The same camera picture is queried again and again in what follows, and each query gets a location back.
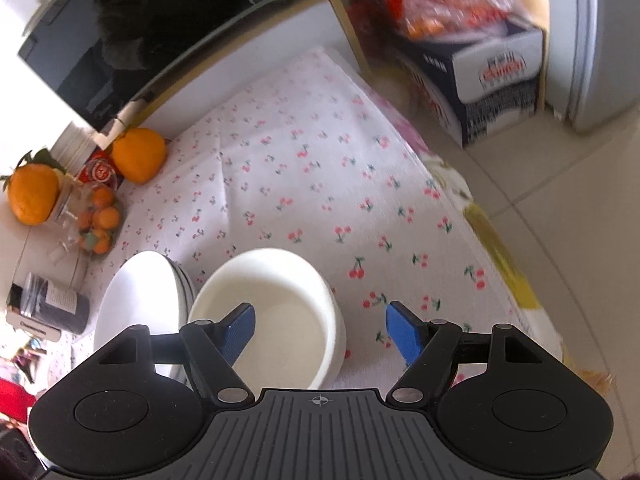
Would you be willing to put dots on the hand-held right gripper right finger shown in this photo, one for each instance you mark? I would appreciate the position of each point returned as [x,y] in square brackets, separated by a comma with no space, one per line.
[405,332]

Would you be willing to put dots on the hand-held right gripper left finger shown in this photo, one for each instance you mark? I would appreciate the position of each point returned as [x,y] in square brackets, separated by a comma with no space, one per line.
[240,327]

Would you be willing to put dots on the large cream bowl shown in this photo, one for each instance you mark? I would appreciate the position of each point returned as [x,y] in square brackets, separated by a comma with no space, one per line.
[336,342]

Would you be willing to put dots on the white plate with swirl marks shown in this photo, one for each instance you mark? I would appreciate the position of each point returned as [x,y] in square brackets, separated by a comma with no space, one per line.
[135,300]

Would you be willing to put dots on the cherry print tablecloth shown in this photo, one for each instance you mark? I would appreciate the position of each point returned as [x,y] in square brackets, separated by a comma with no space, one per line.
[300,180]

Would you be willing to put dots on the clear jar with dark contents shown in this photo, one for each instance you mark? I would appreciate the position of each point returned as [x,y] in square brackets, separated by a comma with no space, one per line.
[65,305]

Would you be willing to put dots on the glass jar of small oranges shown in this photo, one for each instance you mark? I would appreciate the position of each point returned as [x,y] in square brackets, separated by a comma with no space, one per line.
[97,220]

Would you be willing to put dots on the red tin with round logo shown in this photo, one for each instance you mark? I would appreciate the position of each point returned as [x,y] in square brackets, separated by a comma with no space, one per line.
[100,172]

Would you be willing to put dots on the white air fryer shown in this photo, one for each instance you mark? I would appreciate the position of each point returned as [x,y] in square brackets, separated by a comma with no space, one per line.
[30,255]

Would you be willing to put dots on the large orange with leaves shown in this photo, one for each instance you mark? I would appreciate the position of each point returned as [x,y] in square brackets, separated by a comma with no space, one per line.
[32,197]

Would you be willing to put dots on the stack of paper cups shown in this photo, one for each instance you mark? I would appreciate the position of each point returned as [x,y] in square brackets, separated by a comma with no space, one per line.
[75,145]

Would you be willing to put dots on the dark blue carton box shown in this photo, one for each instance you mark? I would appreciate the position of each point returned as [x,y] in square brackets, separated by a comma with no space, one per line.
[490,90]

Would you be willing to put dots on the white wooden-edged shelf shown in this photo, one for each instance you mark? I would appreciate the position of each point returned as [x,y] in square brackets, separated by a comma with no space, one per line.
[280,55]

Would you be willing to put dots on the black microwave oven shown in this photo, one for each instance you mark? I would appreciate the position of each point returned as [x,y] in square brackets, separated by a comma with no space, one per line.
[150,25]

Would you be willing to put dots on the plastic bag of small oranges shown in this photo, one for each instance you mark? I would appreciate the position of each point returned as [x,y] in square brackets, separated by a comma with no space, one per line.
[460,10]

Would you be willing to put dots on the white refrigerator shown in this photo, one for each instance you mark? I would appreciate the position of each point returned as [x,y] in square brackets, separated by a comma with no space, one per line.
[595,35]

